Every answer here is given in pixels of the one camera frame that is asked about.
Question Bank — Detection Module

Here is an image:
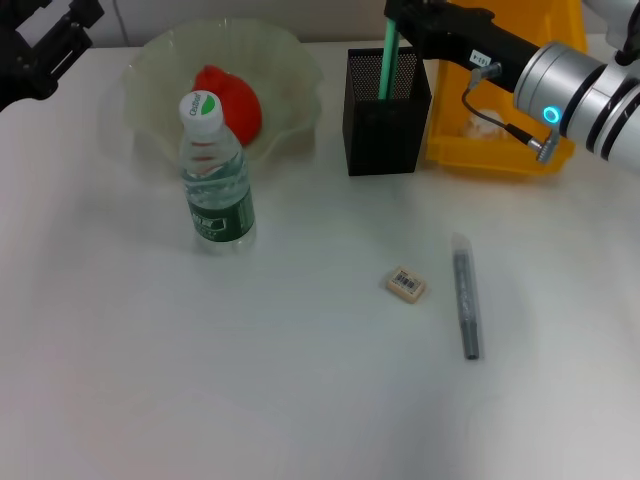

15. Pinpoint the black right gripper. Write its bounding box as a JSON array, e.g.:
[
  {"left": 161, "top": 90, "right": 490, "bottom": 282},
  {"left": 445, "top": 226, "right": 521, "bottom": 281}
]
[{"left": 383, "top": 0, "right": 542, "bottom": 95}]

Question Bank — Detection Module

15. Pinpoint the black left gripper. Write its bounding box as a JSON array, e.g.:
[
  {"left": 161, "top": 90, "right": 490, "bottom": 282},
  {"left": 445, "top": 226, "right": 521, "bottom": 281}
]
[{"left": 0, "top": 0, "right": 107, "bottom": 115}]

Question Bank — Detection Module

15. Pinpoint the mint green utility knife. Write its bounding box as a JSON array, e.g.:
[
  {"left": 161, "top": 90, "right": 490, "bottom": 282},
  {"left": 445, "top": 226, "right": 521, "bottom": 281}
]
[{"left": 377, "top": 16, "right": 403, "bottom": 103}]

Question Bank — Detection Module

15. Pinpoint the white paper ball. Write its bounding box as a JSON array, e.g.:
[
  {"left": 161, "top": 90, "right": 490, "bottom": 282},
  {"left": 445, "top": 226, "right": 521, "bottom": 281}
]
[{"left": 462, "top": 106, "right": 512, "bottom": 140}]

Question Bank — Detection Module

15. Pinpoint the orange fruit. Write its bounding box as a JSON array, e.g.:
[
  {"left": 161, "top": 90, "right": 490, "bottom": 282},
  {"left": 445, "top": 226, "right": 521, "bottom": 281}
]
[{"left": 193, "top": 63, "right": 264, "bottom": 148}]

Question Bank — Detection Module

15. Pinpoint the clear green-label water bottle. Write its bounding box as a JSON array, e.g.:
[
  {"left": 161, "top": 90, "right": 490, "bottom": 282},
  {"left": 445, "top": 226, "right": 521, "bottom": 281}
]
[{"left": 179, "top": 90, "right": 258, "bottom": 256}]

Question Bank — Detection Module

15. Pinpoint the beige eraser with barcode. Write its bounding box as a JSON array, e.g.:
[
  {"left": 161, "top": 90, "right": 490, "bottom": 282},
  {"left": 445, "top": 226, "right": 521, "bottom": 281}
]
[{"left": 385, "top": 265, "right": 430, "bottom": 305}]

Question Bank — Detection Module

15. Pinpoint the grey pen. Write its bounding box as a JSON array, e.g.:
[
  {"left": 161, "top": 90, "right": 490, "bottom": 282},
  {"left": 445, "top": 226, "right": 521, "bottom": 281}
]
[{"left": 450, "top": 231, "right": 484, "bottom": 362}]

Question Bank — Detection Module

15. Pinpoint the black mesh pen holder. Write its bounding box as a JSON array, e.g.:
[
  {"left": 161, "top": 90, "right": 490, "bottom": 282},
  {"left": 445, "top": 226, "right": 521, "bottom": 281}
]
[{"left": 342, "top": 46, "right": 433, "bottom": 178}]

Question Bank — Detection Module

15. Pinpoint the pale green glass fruit bowl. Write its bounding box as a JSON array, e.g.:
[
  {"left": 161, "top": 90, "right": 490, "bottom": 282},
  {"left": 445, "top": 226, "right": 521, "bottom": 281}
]
[{"left": 122, "top": 17, "right": 325, "bottom": 177}]

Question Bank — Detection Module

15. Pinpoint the yellow plastic storage bin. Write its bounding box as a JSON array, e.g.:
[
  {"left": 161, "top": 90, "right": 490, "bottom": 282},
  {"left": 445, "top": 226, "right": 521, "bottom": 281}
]
[{"left": 425, "top": 0, "right": 590, "bottom": 180}]

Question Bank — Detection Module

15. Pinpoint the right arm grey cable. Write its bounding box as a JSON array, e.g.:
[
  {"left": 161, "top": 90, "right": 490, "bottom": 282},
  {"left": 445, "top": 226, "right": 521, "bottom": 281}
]
[{"left": 461, "top": 63, "right": 562, "bottom": 162}]

